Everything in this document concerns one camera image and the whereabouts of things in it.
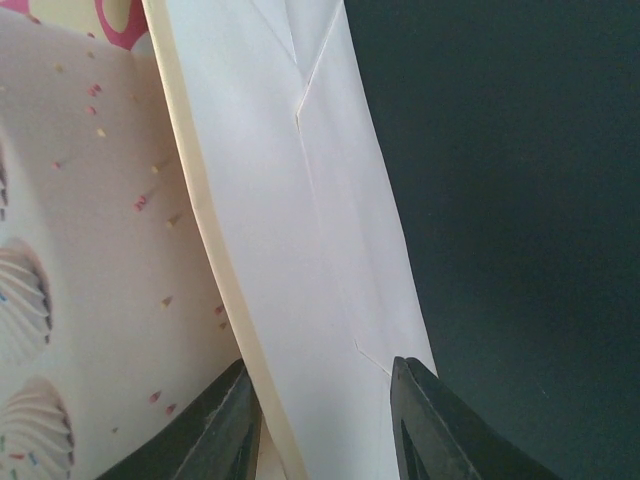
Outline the cream cakes paper bag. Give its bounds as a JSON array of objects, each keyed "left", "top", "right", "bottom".
[{"left": 1, "top": 1, "right": 433, "bottom": 479}]

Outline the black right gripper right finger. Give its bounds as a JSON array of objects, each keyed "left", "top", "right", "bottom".
[{"left": 390, "top": 356, "right": 557, "bottom": 480}]

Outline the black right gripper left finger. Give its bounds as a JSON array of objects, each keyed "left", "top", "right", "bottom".
[{"left": 101, "top": 359, "right": 262, "bottom": 480}]

